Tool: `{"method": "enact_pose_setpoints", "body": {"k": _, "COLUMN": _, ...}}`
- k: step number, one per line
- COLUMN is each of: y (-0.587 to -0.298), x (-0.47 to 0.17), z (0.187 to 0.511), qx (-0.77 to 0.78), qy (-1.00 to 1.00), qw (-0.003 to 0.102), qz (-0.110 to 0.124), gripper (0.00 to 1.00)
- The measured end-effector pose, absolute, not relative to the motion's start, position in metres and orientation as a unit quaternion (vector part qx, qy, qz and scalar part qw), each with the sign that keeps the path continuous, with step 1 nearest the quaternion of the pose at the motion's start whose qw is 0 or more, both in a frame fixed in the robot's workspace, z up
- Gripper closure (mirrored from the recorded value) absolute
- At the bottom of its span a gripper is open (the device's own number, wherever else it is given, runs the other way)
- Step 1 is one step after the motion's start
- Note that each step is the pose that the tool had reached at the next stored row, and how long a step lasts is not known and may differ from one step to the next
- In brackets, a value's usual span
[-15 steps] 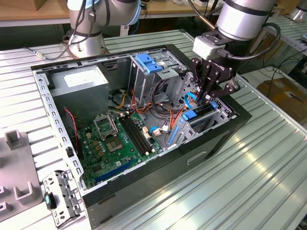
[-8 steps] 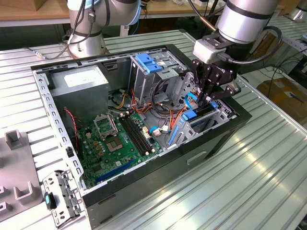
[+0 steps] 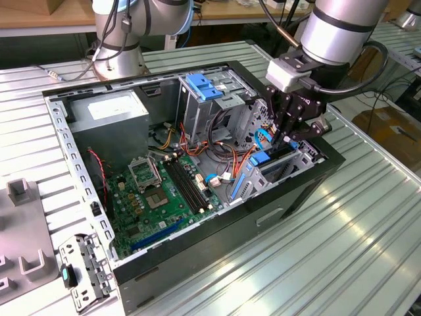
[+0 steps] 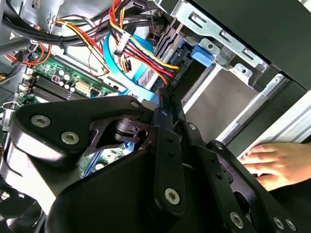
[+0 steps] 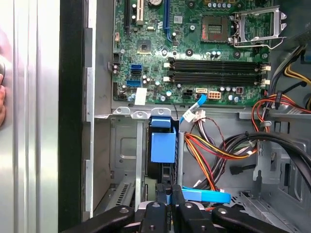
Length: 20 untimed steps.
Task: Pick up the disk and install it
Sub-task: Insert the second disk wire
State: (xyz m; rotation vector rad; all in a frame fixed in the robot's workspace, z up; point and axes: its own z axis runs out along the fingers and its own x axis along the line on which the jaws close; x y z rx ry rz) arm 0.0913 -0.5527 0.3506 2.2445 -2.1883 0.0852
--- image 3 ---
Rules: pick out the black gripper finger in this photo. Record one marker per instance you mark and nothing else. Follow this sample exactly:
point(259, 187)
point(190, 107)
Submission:
point(317, 129)
point(273, 105)

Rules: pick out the hard disk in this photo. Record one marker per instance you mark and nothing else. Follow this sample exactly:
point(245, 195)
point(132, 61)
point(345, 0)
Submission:
point(260, 158)

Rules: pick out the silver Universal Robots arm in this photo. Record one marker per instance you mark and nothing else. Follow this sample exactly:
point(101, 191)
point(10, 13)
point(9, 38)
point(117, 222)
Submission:
point(335, 33)

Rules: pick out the silver background robot arm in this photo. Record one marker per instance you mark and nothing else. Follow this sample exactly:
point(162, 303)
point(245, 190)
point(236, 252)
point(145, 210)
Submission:
point(409, 19)

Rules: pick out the grey metal disk bay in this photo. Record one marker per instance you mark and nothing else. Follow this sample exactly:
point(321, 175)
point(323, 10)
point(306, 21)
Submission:
point(255, 184)

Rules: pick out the cardboard box with label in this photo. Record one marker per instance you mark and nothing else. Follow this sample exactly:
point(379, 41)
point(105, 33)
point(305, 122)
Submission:
point(378, 125)

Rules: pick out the blue plastic drive latch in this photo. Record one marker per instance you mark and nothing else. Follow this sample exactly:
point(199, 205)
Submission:
point(204, 87)

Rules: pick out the grey metal drive cage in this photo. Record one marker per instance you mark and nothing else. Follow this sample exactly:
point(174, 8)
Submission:
point(194, 115)

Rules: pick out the black tripod stand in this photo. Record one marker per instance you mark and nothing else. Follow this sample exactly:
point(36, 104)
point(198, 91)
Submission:
point(290, 13)

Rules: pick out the small white connector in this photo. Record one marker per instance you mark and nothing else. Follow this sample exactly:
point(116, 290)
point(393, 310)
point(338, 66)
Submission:
point(215, 182)

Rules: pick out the black RAM slot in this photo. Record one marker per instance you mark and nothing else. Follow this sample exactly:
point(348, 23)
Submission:
point(181, 186)
point(189, 183)
point(193, 182)
point(185, 184)

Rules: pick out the CPU socket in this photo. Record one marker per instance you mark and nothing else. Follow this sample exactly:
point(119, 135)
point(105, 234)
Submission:
point(156, 199)

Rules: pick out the black open PC case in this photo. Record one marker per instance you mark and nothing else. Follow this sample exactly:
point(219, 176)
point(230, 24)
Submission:
point(213, 250)

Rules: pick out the green motherboard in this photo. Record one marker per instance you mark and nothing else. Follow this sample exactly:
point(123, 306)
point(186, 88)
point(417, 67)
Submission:
point(154, 217)

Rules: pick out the grey power supply unit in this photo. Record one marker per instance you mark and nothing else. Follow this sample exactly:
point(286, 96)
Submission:
point(108, 131)

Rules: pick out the blue expansion slot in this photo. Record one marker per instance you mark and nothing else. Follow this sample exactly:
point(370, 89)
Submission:
point(158, 235)

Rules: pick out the black case fan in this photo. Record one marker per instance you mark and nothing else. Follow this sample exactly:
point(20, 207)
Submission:
point(98, 177)

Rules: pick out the small brown box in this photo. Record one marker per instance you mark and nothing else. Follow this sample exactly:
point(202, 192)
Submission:
point(54, 6)

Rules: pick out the black latch teal button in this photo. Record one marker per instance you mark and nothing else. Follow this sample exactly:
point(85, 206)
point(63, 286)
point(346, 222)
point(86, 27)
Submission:
point(67, 274)

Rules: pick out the grey parts rack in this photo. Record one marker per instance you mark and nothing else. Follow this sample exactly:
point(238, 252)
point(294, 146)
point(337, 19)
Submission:
point(23, 224)

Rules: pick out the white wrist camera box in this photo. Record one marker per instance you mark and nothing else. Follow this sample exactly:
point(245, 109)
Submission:
point(283, 74)

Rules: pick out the wooden desk white frame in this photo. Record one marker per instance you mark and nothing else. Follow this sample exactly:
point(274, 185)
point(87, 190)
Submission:
point(250, 13)

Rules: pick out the metal slot bracket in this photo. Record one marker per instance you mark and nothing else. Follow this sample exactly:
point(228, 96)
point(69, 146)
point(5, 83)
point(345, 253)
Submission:
point(95, 263)

